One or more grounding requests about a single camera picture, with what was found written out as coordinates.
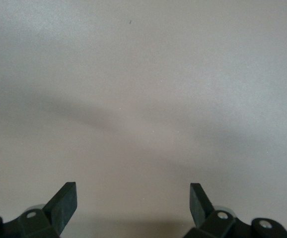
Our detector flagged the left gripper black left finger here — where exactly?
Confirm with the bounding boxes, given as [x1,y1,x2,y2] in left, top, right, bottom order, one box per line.
[1,182,78,238]

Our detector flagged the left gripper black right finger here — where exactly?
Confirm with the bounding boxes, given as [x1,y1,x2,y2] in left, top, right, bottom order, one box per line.
[183,182,253,238]

